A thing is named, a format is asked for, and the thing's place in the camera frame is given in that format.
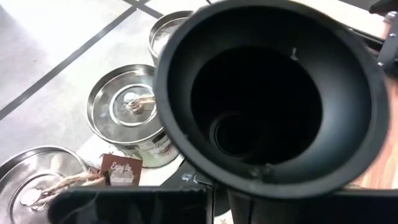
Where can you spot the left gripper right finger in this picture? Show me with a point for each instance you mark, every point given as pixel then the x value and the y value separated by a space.
pixel 326 211

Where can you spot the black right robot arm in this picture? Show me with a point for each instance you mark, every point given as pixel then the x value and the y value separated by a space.
pixel 388 53

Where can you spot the tall black candlestick holder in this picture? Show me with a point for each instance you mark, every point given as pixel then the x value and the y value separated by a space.
pixel 342 93

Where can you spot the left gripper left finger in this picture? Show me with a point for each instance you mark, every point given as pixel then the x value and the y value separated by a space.
pixel 130 208

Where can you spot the orange heart candle tin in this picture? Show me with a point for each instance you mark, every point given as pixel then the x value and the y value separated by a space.
pixel 18 168

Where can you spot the vanilla cake candle tin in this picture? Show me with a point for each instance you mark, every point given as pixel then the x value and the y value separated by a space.
pixel 102 115

